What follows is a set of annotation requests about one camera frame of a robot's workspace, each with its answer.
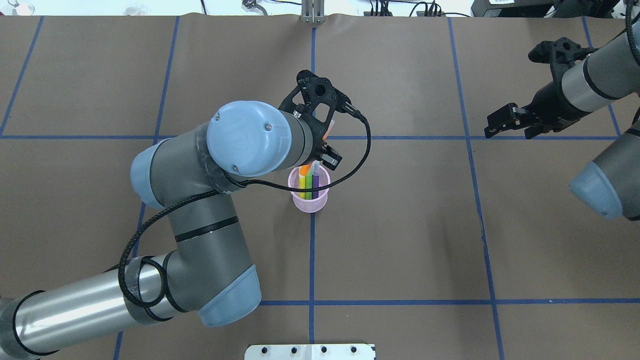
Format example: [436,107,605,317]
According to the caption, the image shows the pink mesh pen holder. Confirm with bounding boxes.
[287,165,331,214]

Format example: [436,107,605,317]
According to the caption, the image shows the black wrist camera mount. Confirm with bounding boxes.
[278,69,368,124]

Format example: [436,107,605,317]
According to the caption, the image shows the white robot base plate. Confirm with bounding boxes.
[244,343,377,360]

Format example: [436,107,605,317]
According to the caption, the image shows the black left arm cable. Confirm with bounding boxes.
[118,107,372,309]

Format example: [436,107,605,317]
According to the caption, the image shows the black power strip cables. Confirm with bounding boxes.
[363,0,472,18]

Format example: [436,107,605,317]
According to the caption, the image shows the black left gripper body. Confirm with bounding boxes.
[313,120,343,171]

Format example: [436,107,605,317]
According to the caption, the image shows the black equipment box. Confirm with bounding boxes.
[470,0,620,19]

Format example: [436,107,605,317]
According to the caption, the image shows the green highlighter pen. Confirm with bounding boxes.
[304,170,313,200]

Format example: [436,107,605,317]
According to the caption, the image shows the orange highlighter pen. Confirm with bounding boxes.
[298,120,335,191]

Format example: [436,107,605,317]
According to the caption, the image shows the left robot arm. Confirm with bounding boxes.
[1,100,335,360]

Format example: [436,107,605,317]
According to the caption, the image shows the aluminium frame post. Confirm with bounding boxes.
[300,0,326,25]

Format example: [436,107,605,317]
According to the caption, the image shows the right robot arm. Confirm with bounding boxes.
[484,16,639,223]

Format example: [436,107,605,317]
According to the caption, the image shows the purple highlighter pen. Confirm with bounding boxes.
[310,161,320,199]

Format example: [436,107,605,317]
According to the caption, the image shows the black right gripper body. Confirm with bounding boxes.
[486,82,583,140]

